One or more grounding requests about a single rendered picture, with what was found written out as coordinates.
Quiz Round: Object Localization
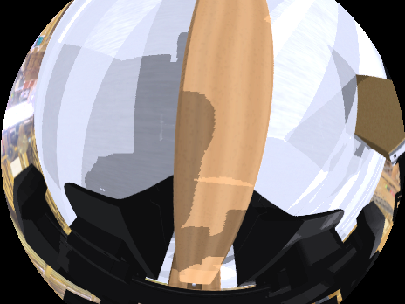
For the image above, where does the brown wooden post with slot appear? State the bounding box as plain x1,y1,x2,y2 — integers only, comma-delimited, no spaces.
168,253,221,291

